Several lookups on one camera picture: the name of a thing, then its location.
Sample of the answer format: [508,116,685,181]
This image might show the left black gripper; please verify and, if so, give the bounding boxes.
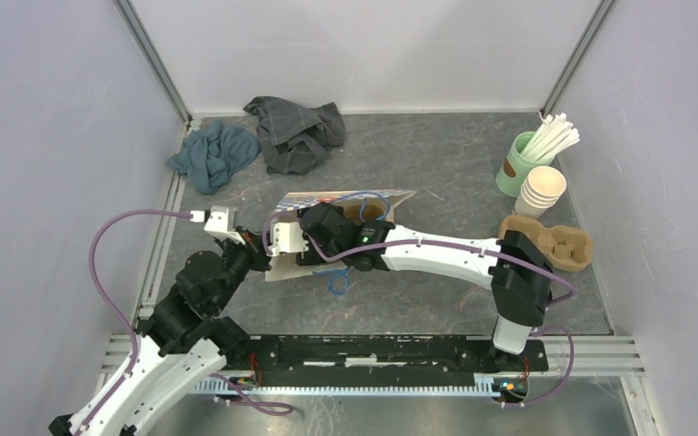
[210,224,274,312]

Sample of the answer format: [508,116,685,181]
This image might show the printed paper takeout bag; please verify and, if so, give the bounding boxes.
[264,189,416,295]

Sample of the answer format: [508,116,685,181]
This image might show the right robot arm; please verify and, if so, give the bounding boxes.
[299,203,553,371]

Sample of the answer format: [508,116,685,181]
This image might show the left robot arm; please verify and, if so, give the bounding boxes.
[49,228,269,435]

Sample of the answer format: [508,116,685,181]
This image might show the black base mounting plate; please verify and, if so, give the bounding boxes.
[221,334,550,388]

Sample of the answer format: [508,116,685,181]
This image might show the dark grey cloth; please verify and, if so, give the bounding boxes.
[244,96,347,175]

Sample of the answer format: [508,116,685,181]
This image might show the teal crumpled cloth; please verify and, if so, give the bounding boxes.
[166,121,262,195]

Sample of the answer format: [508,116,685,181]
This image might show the green straw holder cup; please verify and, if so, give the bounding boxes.
[495,132,551,198]

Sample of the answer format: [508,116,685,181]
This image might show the stack of paper cups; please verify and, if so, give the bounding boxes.
[513,166,567,219]

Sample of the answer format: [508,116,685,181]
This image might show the brown cardboard cup carrier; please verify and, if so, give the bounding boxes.
[498,215,593,273]

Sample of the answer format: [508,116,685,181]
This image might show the white wrapped straws bundle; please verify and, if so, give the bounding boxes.
[521,113,581,163]

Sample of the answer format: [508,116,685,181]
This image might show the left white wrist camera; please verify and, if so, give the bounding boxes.
[190,205,244,244]

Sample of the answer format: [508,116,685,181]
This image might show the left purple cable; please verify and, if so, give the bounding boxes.
[72,209,194,436]

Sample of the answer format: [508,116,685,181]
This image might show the purple cable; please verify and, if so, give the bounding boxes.
[72,209,194,436]
[261,210,579,405]

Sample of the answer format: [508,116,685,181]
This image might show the aluminium cable rail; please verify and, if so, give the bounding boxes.
[121,373,531,399]

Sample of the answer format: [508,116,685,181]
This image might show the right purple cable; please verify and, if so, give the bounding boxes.
[261,210,579,405]

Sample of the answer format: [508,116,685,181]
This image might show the right corner metal post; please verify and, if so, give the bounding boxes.
[539,0,618,116]

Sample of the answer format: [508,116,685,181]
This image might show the corner metal post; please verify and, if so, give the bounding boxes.
[539,0,618,116]
[113,0,193,125]

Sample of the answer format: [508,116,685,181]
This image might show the left corner metal post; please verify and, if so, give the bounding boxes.
[113,0,193,125]

